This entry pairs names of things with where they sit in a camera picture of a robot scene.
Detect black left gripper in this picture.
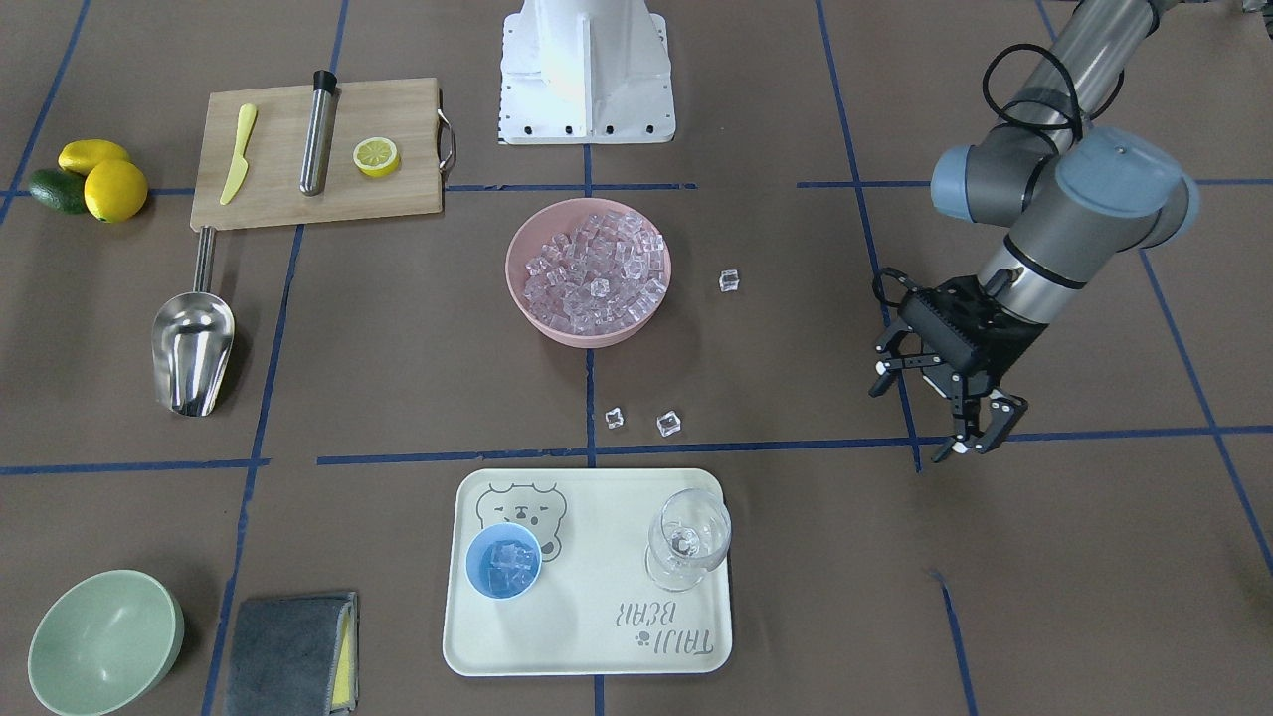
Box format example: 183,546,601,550
868,276,1046,462

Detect pink bowl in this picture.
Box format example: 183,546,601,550
505,197,672,348

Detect stainless steel ice scoop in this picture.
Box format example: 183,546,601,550
150,226,236,418

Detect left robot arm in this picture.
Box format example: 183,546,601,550
871,1,1200,462

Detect loose ice cube far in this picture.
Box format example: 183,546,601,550
718,268,741,293

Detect loose ice cube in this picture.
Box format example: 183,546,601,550
603,406,625,431
718,268,741,293
656,412,684,437

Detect clear ice cubes pile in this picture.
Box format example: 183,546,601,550
513,210,671,338

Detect ice cubes in blue cup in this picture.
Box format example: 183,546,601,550
485,540,540,599

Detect blue plastic cup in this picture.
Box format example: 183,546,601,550
463,522,544,600

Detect clear wine glass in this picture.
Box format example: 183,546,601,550
644,488,733,592

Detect cream bear serving tray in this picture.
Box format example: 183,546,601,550
442,468,735,678

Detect wooden cutting board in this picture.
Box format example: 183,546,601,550
190,78,454,231

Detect half lemon slice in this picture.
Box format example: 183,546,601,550
353,136,401,178

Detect steel muddler black tip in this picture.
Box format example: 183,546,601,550
298,70,339,197

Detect grey yellow folded cloth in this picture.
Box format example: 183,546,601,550
224,591,360,715

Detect yellow plastic knife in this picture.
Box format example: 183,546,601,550
219,103,258,206

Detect round yellow lemon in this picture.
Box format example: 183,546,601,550
84,159,149,224

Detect green ceramic bowl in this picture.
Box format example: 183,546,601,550
27,568,185,715

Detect yellow lemon oval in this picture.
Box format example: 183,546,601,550
59,139,131,177

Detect green avocado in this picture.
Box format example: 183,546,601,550
28,169,90,217

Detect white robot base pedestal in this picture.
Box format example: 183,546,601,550
496,1,677,147

